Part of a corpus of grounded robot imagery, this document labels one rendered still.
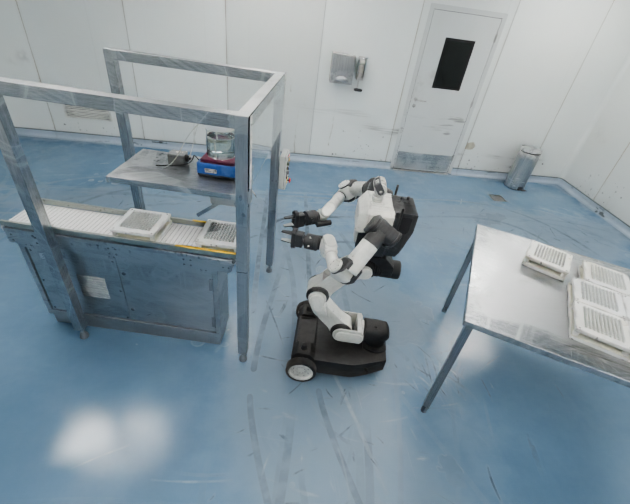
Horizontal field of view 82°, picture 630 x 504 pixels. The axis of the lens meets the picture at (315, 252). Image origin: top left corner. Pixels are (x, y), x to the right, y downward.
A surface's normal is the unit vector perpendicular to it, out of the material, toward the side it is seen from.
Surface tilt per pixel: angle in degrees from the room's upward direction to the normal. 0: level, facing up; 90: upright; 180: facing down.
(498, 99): 90
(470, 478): 0
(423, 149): 90
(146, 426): 0
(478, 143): 90
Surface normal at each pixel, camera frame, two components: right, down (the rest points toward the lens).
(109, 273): -0.08, 0.58
